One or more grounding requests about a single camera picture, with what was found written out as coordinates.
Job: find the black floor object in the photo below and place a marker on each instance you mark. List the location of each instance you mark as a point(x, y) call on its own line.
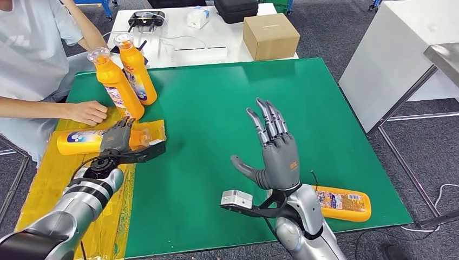
point(394, 253)

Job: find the person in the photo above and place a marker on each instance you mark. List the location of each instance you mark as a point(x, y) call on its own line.
point(32, 46)

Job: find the person's right hand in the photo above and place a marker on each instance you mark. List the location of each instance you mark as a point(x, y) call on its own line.
point(88, 113)

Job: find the green crate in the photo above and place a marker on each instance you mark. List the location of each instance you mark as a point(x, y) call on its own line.
point(278, 3)

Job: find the blue metal frame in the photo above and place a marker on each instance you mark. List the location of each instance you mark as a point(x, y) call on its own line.
point(106, 7)

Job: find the white table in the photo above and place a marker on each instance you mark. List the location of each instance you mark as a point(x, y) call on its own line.
point(222, 36)

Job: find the white cabinet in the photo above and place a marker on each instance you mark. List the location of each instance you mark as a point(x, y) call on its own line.
point(394, 54)

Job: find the black carry case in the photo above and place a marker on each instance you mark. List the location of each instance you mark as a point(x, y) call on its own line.
point(175, 3)
point(236, 10)

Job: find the small white box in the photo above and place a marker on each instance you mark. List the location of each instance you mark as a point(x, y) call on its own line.
point(198, 17)

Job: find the brown cardboard box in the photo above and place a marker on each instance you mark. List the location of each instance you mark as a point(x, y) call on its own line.
point(270, 37)

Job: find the yellow taped cardboard sheet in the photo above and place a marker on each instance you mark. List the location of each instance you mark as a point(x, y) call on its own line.
point(39, 201)

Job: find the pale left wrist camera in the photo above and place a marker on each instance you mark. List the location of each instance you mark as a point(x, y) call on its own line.
point(156, 150)

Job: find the blue caster frame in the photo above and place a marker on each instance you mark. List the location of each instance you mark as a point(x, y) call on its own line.
point(374, 3)

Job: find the black phone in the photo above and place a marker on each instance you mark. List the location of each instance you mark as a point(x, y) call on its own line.
point(115, 49)

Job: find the metal table black frame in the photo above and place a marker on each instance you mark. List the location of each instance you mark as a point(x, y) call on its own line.
point(444, 57)

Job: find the metal chair frame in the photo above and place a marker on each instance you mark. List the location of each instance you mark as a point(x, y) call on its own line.
point(14, 186)

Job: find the person's left forearm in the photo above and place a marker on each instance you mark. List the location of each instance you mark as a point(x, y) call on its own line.
point(82, 25)

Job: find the orange bottle clear cap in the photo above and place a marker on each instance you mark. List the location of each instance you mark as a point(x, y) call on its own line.
point(138, 71)
point(120, 89)
point(71, 143)
point(344, 204)

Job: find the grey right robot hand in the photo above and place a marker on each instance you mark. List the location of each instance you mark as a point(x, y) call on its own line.
point(281, 165)

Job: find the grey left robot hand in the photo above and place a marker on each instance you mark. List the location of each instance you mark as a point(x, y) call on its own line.
point(115, 138)

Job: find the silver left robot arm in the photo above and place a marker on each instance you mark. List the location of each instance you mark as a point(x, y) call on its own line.
point(79, 204)

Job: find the long white box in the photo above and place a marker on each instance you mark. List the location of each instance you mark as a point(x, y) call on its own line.
point(200, 54)

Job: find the person's right forearm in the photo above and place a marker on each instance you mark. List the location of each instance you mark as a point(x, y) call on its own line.
point(36, 107)

